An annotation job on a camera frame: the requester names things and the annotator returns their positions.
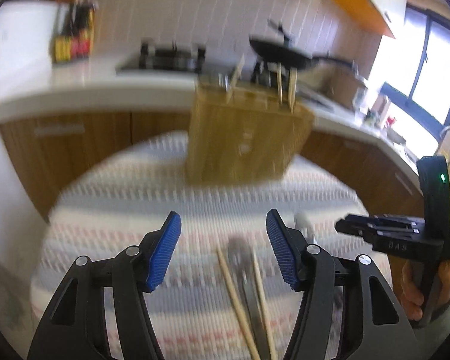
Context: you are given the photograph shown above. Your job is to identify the clear grey spoon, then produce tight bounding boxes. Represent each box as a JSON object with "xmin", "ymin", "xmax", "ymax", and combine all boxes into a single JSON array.
[
  {"xmin": 226, "ymin": 236, "xmax": 272, "ymax": 359},
  {"xmin": 294, "ymin": 212, "xmax": 316, "ymax": 244}
]

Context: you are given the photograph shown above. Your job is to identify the bamboo chopstick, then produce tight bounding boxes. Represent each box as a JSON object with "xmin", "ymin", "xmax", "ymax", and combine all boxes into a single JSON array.
[
  {"xmin": 216, "ymin": 248, "xmax": 260, "ymax": 360},
  {"xmin": 225, "ymin": 55, "xmax": 245, "ymax": 103},
  {"xmin": 288, "ymin": 68, "xmax": 297, "ymax": 112},
  {"xmin": 276, "ymin": 63, "xmax": 283, "ymax": 105}
]

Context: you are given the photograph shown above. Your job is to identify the grey sleeve forearm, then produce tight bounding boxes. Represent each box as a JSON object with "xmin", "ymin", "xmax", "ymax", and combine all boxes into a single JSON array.
[{"xmin": 414, "ymin": 300, "xmax": 450, "ymax": 359}]

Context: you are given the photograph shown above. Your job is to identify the white kitchen countertop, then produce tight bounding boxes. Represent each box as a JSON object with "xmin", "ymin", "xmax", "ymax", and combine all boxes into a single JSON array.
[{"xmin": 0, "ymin": 55, "xmax": 419, "ymax": 189}]

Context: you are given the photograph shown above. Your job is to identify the person's right hand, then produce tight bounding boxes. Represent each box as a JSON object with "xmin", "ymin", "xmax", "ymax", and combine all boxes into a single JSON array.
[{"xmin": 400, "ymin": 257, "xmax": 450, "ymax": 321}]

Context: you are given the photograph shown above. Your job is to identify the striped woven placemat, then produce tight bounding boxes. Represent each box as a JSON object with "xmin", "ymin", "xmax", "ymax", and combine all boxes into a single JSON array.
[{"xmin": 31, "ymin": 132, "xmax": 392, "ymax": 359}]

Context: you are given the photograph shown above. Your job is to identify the green ceramic mug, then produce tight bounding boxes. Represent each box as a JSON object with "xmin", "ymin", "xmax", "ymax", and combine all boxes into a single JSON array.
[{"xmin": 363, "ymin": 109, "xmax": 380, "ymax": 128}]

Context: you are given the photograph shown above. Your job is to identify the beige rice cooker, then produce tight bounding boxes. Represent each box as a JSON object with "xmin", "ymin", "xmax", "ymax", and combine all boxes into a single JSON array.
[{"xmin": 328, "ymin": 67, "xmax": 368, "ymax": 111}]

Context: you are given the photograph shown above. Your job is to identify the yellow plastic utensil basket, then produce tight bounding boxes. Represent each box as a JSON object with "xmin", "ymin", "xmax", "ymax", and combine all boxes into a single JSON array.
[{"xmin": 185, "ymin": 84, "xmax": 314, "ymax": 185}]

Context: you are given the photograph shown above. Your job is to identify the wooden base cabinets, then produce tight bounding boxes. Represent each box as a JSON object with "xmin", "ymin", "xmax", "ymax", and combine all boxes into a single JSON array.
[{"xmin": 0, "ymin": 111, "xmax": 424, "ymax": 219}]

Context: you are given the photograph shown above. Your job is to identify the black wok with lid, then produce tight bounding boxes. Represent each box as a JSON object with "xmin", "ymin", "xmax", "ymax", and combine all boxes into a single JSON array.
[{"xmin": 249, "ymin": 19, "xmax": 359, "ymax": 73}]

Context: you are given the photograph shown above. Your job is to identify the black glass gas stove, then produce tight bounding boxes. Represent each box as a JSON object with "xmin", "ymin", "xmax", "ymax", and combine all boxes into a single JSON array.
[{"xmin": 116, "ymin": 39, "xmax": 263, "ymax": 83}]

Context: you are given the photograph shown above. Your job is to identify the orange white wall cabinet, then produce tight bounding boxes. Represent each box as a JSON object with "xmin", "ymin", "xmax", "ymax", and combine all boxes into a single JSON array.
[{"xmin": 320, "ymin": 0, "xmax": 408, "ymax": 39}]

